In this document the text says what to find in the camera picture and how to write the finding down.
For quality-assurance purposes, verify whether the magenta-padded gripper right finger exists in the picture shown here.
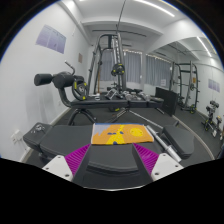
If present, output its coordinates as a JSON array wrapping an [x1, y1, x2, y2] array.
[[131, 143, 185, 183]]

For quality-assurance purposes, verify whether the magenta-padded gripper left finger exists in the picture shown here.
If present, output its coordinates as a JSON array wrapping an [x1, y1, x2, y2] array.
[[42, 143, 93, 184]]

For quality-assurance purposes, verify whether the orange and blue printed towel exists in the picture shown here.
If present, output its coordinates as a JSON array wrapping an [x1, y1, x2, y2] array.
[[90, 123, 155, 146]]

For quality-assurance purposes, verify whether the chrome barbell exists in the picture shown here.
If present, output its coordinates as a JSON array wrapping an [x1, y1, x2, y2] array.
[[146, 124, 183, 163]]

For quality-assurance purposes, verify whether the black padded weight bench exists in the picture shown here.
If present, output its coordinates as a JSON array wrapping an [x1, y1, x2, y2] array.
[[23, 122, 196, 190]]

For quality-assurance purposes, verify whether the thin steel bar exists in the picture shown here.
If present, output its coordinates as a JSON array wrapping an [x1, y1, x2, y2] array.
[[128, 109, 165, 130]]

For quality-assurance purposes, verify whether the black box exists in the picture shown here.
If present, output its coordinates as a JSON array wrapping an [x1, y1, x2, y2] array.
[[154, 86, 179, 117]]

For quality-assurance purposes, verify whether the chrome dumbbell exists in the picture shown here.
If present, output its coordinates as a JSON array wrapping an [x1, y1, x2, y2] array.
[[123, 90, 135, 101], [138, 91, 151, 101]]

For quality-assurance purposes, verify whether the black yellow exercise machine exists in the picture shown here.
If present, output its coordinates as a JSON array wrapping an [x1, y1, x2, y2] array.
[[201, 99, 222, 133]]

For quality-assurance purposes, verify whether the black bench with leg rollers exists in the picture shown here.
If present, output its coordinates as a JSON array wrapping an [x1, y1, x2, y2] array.
[[33, 60, 164, 126]]

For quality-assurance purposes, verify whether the black squat rack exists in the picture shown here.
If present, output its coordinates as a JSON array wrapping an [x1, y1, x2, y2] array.
[[169, 60, 200, 114]]

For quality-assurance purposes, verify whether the grey window curtain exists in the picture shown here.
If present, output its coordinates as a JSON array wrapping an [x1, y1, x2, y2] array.
[[99, 49, 143, 84], [144, 54, 173, 88]]

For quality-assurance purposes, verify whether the small black yellow weight plate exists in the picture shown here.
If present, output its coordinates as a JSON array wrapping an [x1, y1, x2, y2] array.
[[110, 63, 125, 77]]

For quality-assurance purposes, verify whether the ceiling light strip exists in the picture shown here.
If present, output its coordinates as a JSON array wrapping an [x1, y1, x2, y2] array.
[[133, 0, 176, 18], [196, 36, 213, 58]]

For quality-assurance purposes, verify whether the white wall outlet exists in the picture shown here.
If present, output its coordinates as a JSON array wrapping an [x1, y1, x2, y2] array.
[[9, 129, 24, 145]]

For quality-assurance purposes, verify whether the metal cable handle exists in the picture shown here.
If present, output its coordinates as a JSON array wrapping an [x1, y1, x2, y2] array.
[[105, 88, 119, 100]]

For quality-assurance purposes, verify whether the small purple wall poster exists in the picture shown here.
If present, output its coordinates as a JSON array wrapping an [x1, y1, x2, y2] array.
[[208, 78, 221, 93]]

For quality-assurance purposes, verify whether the grey cable machine frame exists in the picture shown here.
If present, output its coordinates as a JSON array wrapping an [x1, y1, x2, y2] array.
[[87, 32, 128, 96]]

